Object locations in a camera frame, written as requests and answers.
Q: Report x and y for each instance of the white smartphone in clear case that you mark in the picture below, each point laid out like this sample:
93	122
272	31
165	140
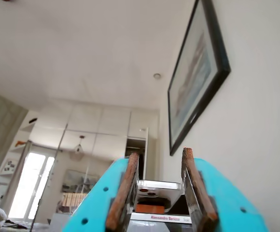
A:
159	187

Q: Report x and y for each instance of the white built-in wardrobe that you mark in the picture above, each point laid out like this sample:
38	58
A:
115	118

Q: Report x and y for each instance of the orange book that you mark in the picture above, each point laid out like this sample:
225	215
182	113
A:
150	208

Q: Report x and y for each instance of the small orange figurine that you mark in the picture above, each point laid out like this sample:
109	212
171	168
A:
20	143

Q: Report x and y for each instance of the white wall shelf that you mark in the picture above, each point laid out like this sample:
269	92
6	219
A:
25	128

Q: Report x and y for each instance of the mirrored sliding door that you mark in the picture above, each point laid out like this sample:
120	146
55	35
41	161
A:
101	149

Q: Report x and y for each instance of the white Alessandro Baricco book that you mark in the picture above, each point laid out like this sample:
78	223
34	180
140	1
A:
164	218

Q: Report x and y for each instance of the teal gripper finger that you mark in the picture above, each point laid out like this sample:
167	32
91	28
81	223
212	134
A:
93	198
226	205

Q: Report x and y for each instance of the small black shelf object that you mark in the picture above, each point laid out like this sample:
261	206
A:
33	119

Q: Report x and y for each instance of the black framed landscape picture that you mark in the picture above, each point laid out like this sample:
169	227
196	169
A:
197	72

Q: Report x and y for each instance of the round white ceiling spotlight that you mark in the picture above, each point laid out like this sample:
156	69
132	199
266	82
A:
157	76

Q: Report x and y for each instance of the white pillow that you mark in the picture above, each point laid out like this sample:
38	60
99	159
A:
2	217

